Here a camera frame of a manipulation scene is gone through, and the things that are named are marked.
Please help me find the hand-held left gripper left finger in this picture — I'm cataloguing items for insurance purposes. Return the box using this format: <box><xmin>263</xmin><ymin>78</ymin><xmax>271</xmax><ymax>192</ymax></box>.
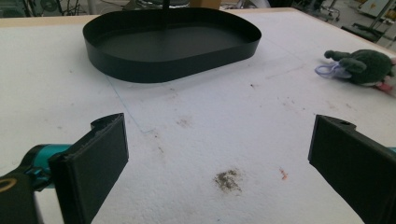
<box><xmin>48</xmin><ymin>112</ymin><xmax>130</xmax><ymax>224</ymax></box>

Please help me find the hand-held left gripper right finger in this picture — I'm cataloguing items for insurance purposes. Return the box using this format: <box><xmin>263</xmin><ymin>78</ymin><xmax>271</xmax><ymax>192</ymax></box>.
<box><xmin>307</xmin><ymin>114</ymin><xmax>396</xmax><ymax>224</ymax></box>

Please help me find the dark green plush toy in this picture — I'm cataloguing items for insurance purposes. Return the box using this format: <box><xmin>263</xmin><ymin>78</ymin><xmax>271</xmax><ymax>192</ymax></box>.
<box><xmin>315</xmin><ymin>49</ymin><xmax>396</xmax><ymax>97</ymax></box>

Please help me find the black oval metal tray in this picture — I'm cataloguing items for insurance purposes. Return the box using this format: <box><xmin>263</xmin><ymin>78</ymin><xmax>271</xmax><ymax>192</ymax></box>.
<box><xmin>82</xmin><ymin>7</ymin><xmax>262</xmax><ymax>84</ymax></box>

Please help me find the metal stand with dark base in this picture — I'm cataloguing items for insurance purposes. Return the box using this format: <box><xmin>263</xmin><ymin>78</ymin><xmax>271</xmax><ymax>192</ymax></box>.
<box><xmin>340</xmin><ymin>0</ymin><xmax>396</xmax><ymax>44</ymax></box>

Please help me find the brown cardboard box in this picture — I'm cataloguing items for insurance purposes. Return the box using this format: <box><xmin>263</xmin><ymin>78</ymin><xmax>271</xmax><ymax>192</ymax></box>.
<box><xmin>190</xmin><ymin>0</ymin><xmax>222</xmax><ymax>10</ymax></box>

